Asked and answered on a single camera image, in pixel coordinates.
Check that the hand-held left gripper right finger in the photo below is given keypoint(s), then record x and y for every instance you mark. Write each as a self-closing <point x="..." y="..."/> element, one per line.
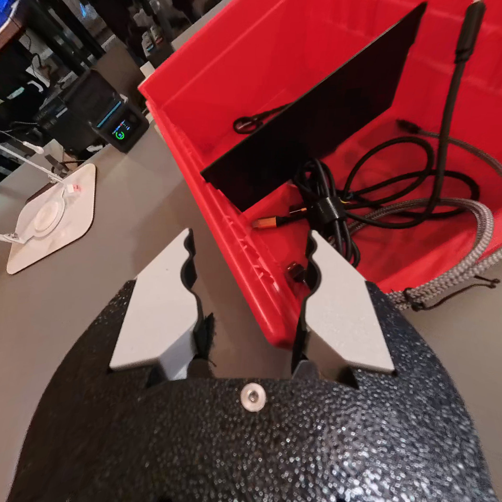
<point x="341" y="313"/>

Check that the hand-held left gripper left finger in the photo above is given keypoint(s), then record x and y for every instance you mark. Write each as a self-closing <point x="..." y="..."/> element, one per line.
<point x="157" y="310"/>

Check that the red plastic bin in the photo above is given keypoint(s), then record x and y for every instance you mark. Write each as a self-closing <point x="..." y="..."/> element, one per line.
<point x="219" y="59"/>

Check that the white acrylic stand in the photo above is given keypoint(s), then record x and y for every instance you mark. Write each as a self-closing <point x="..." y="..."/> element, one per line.
<point x="70" y="204"/>

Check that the black divider panel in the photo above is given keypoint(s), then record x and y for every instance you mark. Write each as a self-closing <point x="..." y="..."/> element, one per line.
<point x="313" y="125"/>

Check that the black power station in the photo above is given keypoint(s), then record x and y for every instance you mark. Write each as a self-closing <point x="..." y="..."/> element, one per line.
<point x="125" y="121"/>

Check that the black equipment box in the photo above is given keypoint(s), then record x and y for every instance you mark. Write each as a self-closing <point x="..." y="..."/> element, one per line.
<point x="78" y="109"/>

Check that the black flexible stalk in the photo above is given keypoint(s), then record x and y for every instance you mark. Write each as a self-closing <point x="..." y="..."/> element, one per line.
<point x="468" y="35"/>

